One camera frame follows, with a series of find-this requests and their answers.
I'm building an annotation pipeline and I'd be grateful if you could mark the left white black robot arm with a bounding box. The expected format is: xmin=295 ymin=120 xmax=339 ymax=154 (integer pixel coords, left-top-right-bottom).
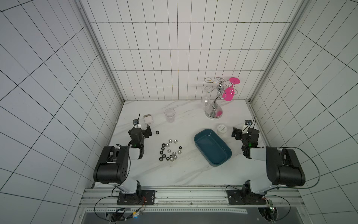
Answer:
xmin=93 ymin=125 xmax=156 ymax=205

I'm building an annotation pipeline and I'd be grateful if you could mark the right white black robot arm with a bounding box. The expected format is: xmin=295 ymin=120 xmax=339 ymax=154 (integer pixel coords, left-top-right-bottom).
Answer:
xmin=227 ymin=127 xmax=305 ymax=205

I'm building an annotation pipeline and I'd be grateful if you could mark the small white cardboard box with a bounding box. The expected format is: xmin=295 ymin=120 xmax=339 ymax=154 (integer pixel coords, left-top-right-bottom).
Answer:
xmin=143 ymin=114 xmax=153 ymax=125

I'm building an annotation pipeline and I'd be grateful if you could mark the teal storage box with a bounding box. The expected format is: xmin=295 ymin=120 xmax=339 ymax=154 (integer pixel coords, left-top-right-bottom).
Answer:
xmin=194 ymin=129 xmax=232 ymax=167

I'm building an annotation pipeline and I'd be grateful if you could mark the silver glass rack stand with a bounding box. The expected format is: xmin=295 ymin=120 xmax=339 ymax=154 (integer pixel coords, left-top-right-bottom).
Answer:
xmin=204 ymin=77 xmax=229 ymax=119

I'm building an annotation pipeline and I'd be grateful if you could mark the clear plastic cup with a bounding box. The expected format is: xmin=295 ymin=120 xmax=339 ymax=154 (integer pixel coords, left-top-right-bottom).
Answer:
xmin=165 ymin=108 xmax=176 ymax=123

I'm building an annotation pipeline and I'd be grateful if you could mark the pink wine glass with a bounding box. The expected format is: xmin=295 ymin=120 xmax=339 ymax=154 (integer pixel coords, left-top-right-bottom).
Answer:
xmin=222 ymin=77 xmax=240 ymax=101

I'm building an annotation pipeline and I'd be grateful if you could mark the clear wine glass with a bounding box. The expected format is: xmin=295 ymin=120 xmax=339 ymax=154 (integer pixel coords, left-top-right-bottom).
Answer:
xmin=201 ymin=85 xmax=212 ymax=111

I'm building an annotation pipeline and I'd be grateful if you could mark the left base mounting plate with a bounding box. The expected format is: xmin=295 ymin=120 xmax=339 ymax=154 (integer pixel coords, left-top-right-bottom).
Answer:
xmin=117 ymin=190 xmax=156 ymax=205

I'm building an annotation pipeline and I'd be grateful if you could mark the base mounting plate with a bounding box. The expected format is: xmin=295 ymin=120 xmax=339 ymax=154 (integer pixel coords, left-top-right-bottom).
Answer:
xmin=226 ymin=190 xmax=267 ymax=205
xmin=117 ymin=190 xmax=156 ymax=205

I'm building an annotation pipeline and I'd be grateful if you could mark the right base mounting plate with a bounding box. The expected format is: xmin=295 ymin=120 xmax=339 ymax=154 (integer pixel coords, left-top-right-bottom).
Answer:
xmin=226 ymin=190 xmax=267 ymax=205

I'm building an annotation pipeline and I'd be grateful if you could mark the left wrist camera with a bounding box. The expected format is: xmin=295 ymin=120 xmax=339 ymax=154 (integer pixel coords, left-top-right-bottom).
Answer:
xmin=132 ymin=114 xmax=140 ymax=126

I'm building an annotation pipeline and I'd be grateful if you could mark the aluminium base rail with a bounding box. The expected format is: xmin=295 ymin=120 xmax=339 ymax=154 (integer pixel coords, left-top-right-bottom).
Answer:
xmin=79 ymin=186 xmax=304 ymax=215

